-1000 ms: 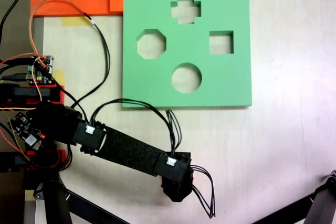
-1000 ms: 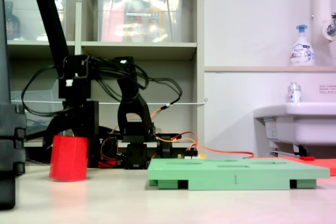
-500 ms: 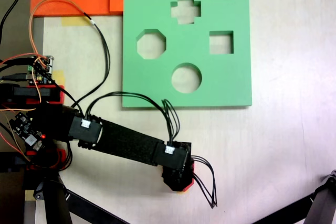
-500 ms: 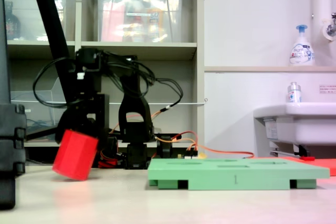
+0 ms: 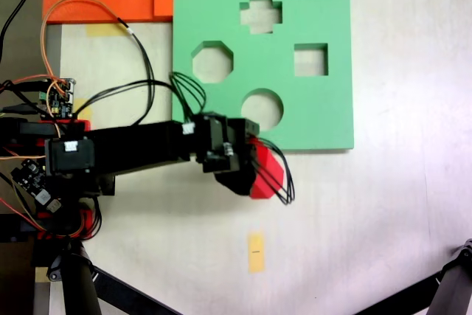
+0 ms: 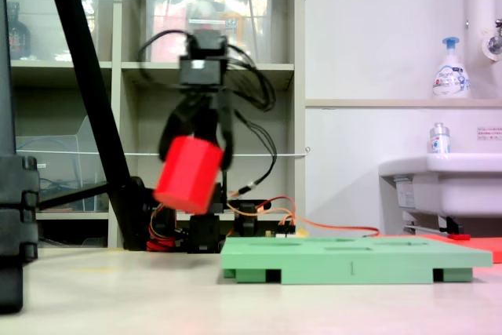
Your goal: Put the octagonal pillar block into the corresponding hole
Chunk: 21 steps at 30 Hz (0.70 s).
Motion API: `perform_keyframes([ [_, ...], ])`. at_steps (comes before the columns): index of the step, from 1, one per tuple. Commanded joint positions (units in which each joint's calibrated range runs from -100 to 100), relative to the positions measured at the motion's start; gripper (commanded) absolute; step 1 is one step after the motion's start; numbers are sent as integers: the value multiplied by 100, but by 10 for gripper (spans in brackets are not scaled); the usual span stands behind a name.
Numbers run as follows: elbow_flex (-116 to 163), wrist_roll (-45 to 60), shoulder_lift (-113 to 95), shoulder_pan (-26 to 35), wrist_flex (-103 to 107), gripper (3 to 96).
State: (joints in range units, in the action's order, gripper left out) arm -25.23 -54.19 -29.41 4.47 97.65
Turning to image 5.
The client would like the red octagonal pillar block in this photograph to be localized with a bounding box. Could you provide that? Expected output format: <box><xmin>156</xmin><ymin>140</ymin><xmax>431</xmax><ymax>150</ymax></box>
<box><xmin>247</xmin><ymin>136</ymin><xmax>285</xmax><ymax>201</ymax></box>

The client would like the green circuit board with wires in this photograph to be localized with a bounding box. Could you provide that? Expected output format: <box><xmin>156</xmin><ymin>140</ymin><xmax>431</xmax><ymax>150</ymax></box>
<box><xmin>36</xmin><ymin>77</ymin><xmax>80</xmax><ymax>120</ymax></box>

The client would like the black plug cable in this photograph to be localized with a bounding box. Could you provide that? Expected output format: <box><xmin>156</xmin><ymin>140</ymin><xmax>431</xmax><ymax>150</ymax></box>
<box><xmin>0</xmin><ymin>80</ymin><xmax>47</xmax><ymax>94</ymax></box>
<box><xmin>0</xmin><ymin>105</ymin><xmax>42</xmax><ymax>115</ymax></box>

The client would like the yellow tape marker with line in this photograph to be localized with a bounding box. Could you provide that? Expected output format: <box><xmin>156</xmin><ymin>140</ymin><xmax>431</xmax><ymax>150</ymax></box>
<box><xmin>247</xmin><ymin>232</ymin><xmax>266</xmax><ymax>274</ymax></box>

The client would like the black power circuit board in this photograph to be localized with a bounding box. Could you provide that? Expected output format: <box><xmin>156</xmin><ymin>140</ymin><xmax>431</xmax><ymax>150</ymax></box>
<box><xmin>10</xmin><ymin>159</ymin><xmax>63</xmax><ymax>216</ymax></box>

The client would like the black tripod leg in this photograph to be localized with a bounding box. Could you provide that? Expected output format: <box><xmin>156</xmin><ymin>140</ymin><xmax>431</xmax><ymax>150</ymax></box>
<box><xmin>427</xmin><ymin>238</ymin><xmax>472</xmax><ymax>315</ymax></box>
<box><xmin>46</xmin><ymin>240</ymin><xmax>103</xmax><ymax>315</ymax></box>

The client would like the green shape-hole board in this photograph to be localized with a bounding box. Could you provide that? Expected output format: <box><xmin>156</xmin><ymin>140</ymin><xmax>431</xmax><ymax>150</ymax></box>
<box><xmin>170</xmin><ymin>0</ymin><xmax>355</xmax><ymax>153</ymax></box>

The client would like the thin orange wire loop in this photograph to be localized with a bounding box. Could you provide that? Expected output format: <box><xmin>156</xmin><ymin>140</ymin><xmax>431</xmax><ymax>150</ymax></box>
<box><xmin>39</xmin><ymin>0</ymin><xmax>128</xmax><ymax>89</ymax></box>

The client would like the long black twin cable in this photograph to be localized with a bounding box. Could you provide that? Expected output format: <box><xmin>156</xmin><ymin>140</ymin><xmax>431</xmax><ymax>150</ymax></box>
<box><xmin>117</xmin><ymin>15</ymin><xmax>156</xmax><ymax>127</ymax></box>

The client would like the wide yellow tape strip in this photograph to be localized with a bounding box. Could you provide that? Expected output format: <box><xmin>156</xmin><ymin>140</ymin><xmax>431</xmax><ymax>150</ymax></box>
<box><xmin>86</xmin><ymin>22</ymin><xmax>129</xmax><ymax>38</ymax></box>

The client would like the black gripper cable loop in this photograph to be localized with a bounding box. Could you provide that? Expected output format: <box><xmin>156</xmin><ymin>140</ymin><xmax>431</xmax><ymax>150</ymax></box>
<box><xmin>252</xmin><ymin>136</ymin><xmax>296</xmax><ymax>206</ymax></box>

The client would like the black orange base wire bundle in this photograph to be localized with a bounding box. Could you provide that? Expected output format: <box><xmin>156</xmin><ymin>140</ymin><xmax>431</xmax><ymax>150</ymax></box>
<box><xmin>0</xmin><ymin>195</ymin><xmax>103</xmax><ymax>241</ymax></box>

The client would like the black arm servo cable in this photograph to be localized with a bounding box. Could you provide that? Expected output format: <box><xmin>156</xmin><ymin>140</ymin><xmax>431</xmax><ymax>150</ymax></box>
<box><xmin>72</xmin><ymin>71</ymin><xmax>207</xmax><ymax>126</ymax></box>

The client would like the small yellow tape piece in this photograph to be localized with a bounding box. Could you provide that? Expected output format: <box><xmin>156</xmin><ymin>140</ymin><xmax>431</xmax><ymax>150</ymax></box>
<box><xmin>74</xmin><ymin>97</ymin><xmax>93</xmax><ymax>121</ymax></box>

